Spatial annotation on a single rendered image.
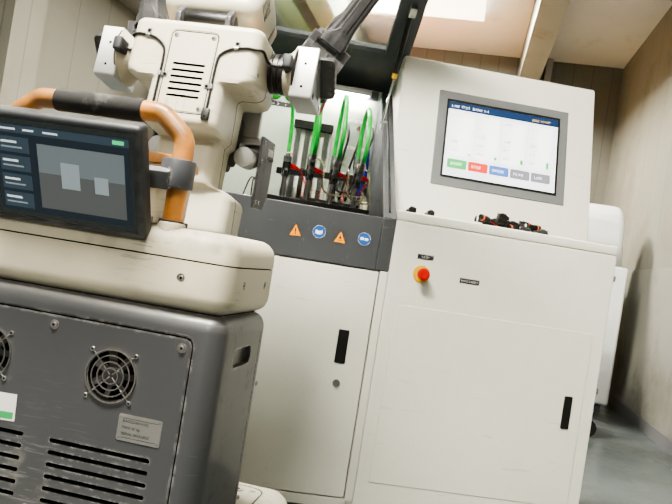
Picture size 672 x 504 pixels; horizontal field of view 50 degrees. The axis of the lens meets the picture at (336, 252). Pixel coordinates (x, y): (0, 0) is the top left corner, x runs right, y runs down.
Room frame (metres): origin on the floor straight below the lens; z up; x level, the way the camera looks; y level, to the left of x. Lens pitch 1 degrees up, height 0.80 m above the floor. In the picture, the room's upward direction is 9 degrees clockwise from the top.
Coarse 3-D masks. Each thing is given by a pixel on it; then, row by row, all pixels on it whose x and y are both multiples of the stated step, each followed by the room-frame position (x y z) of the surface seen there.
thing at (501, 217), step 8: (480, 216) 2.29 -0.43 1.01; (504, 216) 2.31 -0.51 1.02; (488, 224) 2.30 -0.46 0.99; (496, 224) 2.32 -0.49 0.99; (504, 224) 2.31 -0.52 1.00; (512, 224) 2.30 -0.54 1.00; (520, 224) 2.32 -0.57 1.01; (528, 224) 2.34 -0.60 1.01; (536, 232) 2.30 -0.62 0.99; (544, 232) 2.29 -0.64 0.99
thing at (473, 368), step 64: (448, 64) 2.55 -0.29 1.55; (576, 128) 2.56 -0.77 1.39; (448, 192) 2.44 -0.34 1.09; (576, 192) 2.50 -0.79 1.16; (448, 256) 2.19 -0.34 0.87; (512, 256) 2.21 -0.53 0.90; (576, 256) 2.23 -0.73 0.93; (384, 320) 2.18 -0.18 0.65; (448, 320) 2.19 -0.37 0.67; (512, 320) 2.21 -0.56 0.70; (576, 320) 2.23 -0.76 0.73; (384, 384) 2.18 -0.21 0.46; (448, 384) 2.20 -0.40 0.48; (512, 384) 2.21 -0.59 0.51; (576, 384) 2.23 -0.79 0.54; (384, 448) 2.18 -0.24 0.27; (448, 448) 2.20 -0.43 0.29; (512, 448) 2.22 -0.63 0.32; (576, 448) 2.24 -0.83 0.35
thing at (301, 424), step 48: (288, 288) 2.15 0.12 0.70; (336, 288) 2.16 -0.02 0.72; (288, 336) 2.15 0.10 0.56; (336, 336) 2.17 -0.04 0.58; (288, 384) 2.16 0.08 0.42; (336, 384) 2.16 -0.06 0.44; (288, 432) 2.16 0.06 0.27; (336, 432) 2.17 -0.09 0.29; (240, 480) 2.15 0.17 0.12; (288, 480) 2.16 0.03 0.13; (336, 480) 2.17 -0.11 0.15
